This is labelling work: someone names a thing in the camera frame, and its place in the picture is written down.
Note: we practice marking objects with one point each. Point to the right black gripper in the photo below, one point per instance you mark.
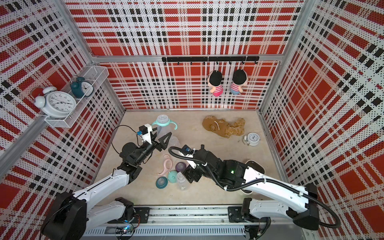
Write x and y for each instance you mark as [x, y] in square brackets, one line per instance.
[190, 174]

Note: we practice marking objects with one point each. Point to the black hook rail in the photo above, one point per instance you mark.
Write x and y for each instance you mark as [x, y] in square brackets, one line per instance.
[179, 60]

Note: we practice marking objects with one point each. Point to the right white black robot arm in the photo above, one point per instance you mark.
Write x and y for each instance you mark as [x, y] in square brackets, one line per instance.
[285, 200]

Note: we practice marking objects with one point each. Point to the large white alarm clock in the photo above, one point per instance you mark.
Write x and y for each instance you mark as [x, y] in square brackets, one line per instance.
[54, 103]

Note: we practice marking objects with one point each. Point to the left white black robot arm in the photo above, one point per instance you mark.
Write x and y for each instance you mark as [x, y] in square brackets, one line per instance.
[73, 214]

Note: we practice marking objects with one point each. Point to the clear baby bottle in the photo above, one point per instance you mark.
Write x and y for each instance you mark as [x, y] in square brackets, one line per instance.
[174, 142]
[164, 130]
[182, 182]

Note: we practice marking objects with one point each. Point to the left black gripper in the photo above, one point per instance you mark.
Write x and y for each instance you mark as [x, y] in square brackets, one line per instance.
[161, 145]

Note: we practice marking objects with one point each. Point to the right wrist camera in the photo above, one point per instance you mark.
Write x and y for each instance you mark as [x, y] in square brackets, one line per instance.
[187, 151]

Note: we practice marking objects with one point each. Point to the white wire wall shelf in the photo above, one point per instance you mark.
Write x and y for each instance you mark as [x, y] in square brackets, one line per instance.
[96, 75]

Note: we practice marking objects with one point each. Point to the brown plush toy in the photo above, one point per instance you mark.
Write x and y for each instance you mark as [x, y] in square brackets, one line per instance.
[223, 128]

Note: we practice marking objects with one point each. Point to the small white alarm clock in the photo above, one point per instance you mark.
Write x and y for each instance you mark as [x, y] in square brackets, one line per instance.
[251, 139]

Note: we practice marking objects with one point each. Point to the white bin green inside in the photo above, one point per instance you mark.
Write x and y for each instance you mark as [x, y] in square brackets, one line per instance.
[256, 166]

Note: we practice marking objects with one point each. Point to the doll with striped shirt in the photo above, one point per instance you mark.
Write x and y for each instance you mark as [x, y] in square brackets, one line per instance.
[239, 80]

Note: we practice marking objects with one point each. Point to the pink bottle handle left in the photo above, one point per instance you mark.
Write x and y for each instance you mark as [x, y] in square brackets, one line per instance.
[167, 165]

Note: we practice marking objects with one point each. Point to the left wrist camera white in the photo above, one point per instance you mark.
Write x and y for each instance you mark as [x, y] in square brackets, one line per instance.
[145, 133]

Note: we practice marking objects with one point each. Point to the doll with pink dress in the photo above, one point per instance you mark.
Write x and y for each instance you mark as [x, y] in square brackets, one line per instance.
[215, 83]

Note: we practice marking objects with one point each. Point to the green circuit board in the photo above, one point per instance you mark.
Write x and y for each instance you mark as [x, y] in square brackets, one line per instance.
[124, 230]

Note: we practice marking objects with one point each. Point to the teal alarm clock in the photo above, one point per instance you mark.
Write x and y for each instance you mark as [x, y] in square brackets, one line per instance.
[81, 88]

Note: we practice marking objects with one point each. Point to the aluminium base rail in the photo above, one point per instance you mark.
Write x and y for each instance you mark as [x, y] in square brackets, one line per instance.
[198, 221]

